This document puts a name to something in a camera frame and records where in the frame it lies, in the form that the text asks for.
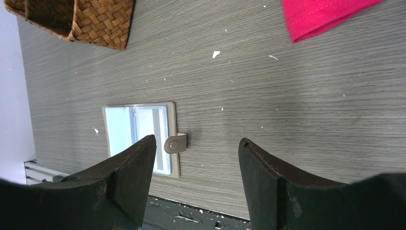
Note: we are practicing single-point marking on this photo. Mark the pink cloth garment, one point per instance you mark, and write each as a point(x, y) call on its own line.
point(308, 18)

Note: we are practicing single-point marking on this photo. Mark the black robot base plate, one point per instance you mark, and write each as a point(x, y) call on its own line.
point(164, 214)

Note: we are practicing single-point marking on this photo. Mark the brown woven divided basket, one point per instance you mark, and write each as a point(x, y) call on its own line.
point(97, 22)

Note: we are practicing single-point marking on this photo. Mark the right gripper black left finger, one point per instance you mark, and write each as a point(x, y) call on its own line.
point(111, 195)

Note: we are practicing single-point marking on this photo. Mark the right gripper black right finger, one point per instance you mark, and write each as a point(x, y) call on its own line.
point(281, 196)

